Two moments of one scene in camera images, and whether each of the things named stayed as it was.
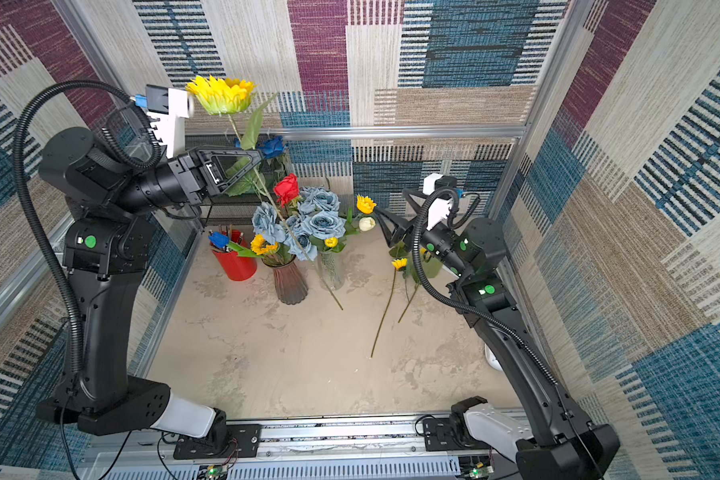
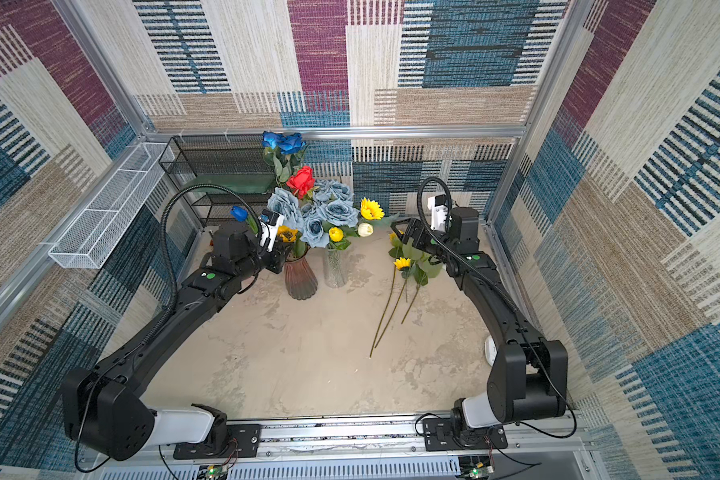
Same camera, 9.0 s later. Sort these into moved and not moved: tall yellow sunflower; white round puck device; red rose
Moved: red rose; tall yellow sunflower
Not moved: white round puck device
